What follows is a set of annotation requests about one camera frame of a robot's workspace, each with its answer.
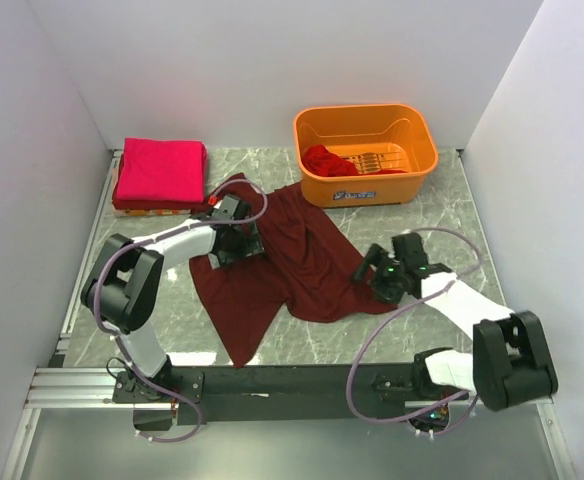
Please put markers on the orange plastic basket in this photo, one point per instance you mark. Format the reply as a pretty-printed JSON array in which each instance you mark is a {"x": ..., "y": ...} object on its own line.
[{"x": 397, "y": 132}]

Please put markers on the dark maroon t-shirt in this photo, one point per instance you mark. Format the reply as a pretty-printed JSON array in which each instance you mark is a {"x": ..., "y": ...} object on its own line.
[{"x": 306, "y": 267}]

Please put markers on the red t-shirt in basket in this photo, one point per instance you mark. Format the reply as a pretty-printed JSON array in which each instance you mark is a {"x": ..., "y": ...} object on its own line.
[{"x": 322, "y": 162}]

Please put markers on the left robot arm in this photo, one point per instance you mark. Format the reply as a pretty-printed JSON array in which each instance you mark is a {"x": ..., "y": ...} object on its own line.
[{"x": 122, "y": 287}]

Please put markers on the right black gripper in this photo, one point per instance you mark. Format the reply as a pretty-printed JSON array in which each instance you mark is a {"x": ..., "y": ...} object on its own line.
[{"x": 376, "y": 257}]

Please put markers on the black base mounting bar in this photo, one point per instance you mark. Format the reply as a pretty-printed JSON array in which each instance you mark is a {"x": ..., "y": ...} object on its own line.
[{"x": 269, "y": 393}]

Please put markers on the aluminium frame rail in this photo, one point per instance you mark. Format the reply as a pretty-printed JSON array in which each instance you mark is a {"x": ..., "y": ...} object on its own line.
[{"x": 57, "y": 386}]

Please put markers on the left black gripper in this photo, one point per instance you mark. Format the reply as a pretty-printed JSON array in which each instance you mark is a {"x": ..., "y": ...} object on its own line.
[{"x": 249, "y": 245}]

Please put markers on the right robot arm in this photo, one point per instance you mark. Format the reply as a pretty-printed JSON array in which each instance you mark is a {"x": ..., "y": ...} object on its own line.
[{"x": 510, "y": 362}]

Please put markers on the folded pink t-shirt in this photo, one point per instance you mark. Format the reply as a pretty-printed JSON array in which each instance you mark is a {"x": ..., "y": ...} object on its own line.
[{"x": 161, "y": 173}]

